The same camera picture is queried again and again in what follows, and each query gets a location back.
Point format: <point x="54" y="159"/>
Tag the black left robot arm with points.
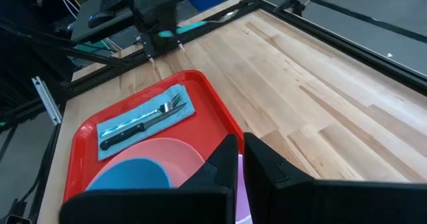
<point x="40" y="57"/>

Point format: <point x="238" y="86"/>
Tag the lilac plastic mug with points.
<point x="243" y="197"/>

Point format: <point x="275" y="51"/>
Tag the black computer mouse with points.
<point x="100" y="19"/>

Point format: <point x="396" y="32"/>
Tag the black frame clamp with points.
<point x="290" y="4"/>

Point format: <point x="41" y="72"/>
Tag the teal cloth napkin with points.
<point x="173" y="120"/>

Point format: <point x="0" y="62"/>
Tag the pink plastic plate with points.
<point x="180" y="157"/>

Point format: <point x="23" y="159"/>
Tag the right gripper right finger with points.
<point x="317" y="204"/>

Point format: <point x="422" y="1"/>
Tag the blue plastic bowl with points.
<point x="133" y="175"/>

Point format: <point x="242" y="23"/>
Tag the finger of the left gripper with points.
<point x="173" y="42"/>
<point x="158" y="47"/>

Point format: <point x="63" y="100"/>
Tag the dark grey desk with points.
<point x="86" y="32"/>

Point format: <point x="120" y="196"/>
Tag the red plastic tray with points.
<point x="207" y="124"/>

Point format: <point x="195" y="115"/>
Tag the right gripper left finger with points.
<point x="166" y="207"/>

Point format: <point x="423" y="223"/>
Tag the silver metal bracket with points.
<point x="46" y="100"/>

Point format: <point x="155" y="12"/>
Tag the black aluminium table frame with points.
<point x="333" y="43"/>

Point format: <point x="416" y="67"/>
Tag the white paper scrap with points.
<point x="390" y="55"/>

